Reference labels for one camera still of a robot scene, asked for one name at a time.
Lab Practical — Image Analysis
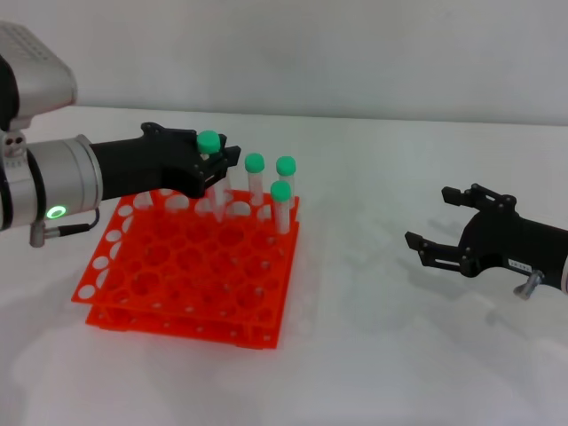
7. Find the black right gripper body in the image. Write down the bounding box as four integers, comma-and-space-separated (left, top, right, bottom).
458, 211, 568, 290

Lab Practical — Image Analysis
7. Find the clear test tube green cap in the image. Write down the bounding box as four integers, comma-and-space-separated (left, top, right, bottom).
196, 130, 235, 225
275, 155, 297, 209
269, 180, 293, 235
243, 153, 266, 207

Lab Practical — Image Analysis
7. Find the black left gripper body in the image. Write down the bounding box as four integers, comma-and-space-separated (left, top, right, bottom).
88, 122, 210, 201

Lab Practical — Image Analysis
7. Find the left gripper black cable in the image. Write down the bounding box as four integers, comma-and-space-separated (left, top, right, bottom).
28, 207, 101, 248

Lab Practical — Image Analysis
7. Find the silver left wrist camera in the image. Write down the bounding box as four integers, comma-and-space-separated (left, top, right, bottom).
0, 21, 79, 132

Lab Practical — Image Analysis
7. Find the orange plastic test tube rack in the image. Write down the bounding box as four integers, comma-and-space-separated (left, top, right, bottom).
69, 178, 301, 351

